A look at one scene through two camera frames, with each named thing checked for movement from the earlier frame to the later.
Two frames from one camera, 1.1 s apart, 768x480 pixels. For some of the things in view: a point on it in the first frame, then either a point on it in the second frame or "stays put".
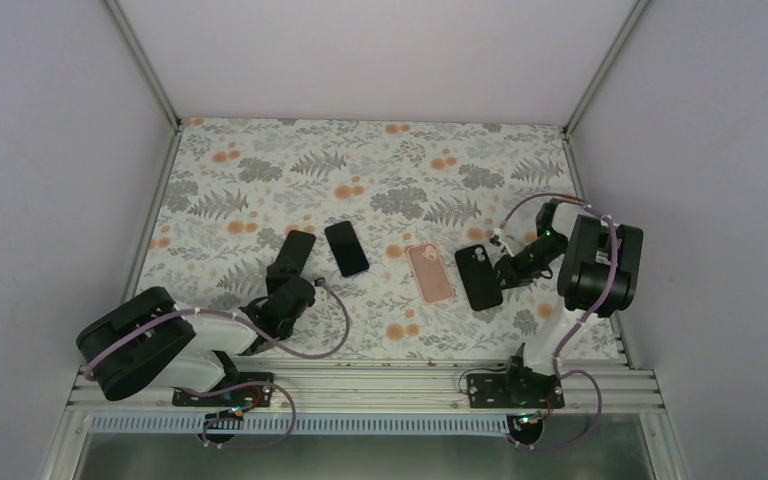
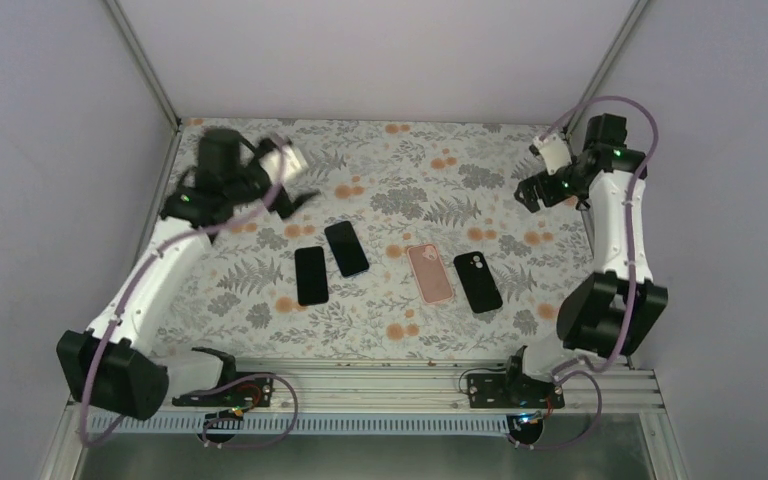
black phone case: (478, 277) stays put
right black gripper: (513, 275) → (531, 200)
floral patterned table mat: (389, 204) stays put
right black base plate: (515, 389) stays put
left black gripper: (278, 275) → (286, 211)
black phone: (296, 249) → (311, 276)
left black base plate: (239, 389) stays put
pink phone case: (430, 273) stays put
